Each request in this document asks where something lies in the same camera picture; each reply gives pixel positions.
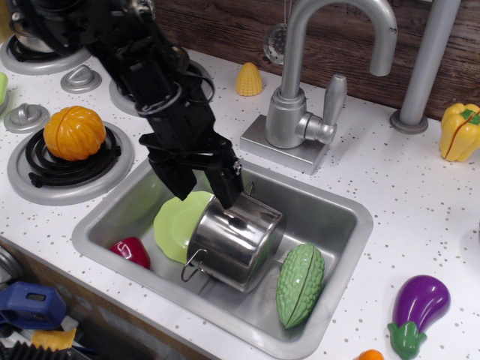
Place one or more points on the yellow cloth piece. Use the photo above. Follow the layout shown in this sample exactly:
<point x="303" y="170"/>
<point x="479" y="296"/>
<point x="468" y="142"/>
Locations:
<point x="53" y="339"/>

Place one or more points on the grey stove knob lower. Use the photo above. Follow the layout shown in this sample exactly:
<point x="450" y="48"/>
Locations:
<point x="26" y="118"/>

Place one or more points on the yellow toy corn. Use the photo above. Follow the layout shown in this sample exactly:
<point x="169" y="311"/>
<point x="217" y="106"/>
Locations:
<point x="249" y="82"/>

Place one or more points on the silver toy faucet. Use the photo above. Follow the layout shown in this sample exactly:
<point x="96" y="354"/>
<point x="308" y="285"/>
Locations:
<point x="288" y="134"/>

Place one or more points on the grey metal sink basin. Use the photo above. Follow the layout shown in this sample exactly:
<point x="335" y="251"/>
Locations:
<point x="337" y="226"/>

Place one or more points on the front stove burner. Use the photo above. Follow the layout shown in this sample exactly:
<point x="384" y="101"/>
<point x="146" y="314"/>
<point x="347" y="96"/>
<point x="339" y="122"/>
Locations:
<point x="40" y="177"/>

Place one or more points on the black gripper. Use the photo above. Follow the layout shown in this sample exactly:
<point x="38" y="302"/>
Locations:
<point x="183" y="139"/>

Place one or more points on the orange toy fruit bottom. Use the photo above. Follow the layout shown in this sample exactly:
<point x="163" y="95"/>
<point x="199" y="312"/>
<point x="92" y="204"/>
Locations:
<point x="370" y="354"/>

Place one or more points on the blue clamp tool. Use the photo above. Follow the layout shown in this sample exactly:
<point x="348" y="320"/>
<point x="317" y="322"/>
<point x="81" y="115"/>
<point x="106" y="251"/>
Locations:
<point x="32" y="306"/>

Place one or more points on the green toy bitter gourd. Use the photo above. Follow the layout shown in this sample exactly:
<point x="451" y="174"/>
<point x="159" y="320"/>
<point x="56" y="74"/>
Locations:
<point x="299" y="284"/>

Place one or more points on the lidded steel pot back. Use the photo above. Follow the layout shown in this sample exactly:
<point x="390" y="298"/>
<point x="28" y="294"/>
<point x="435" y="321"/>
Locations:
<point x="25" y="37"/>

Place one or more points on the grey stove knob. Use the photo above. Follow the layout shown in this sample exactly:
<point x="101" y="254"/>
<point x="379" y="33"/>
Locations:
<point x="81" y="80"/>
<point x="26" y="118"/>

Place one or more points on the light green object left edge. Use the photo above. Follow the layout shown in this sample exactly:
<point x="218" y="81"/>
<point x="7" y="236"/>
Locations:
<point x="4" y="97"/>

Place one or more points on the light green plastic plate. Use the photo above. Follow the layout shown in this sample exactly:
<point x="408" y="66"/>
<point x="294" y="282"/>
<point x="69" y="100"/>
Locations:
<point x="176" y="221"/>

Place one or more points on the stainless steel pot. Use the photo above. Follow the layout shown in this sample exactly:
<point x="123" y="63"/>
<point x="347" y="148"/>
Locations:
<point x="235" y="245"/>

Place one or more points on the yellow toy bell pepper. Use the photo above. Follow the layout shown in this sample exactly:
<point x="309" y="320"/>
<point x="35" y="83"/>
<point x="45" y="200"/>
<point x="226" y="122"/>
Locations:
<point x="460" y="132"/>

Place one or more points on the purple toy eggplant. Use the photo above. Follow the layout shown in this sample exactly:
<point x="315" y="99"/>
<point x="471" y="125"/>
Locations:
<point x="421" y="301"/>

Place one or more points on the back stove burner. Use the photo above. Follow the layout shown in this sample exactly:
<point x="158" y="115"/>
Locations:
<point x="47" y="67"/>

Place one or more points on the grey stove knob upper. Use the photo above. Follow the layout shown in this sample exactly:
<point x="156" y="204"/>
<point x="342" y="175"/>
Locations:
<point x="81" y="80"/>

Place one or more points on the orange toy pumpkin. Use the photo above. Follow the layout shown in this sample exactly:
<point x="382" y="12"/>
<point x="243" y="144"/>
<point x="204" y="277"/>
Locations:
<point x="74" y="133"/>

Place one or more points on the hanging clear strainer spoon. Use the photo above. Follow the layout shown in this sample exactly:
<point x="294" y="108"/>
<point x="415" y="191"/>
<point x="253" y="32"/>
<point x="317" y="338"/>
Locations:
<point x="274" y="42"/>

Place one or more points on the grey vertical pole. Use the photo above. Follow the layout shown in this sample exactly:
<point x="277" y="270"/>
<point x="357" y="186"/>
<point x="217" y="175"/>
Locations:
<point x="411" y="118"/>

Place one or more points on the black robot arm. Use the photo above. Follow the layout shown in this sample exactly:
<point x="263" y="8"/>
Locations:
<point x="125" y="38"/>

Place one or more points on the red toy pepper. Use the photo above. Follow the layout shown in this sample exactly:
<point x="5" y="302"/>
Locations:
<point x="132" y="249"/>

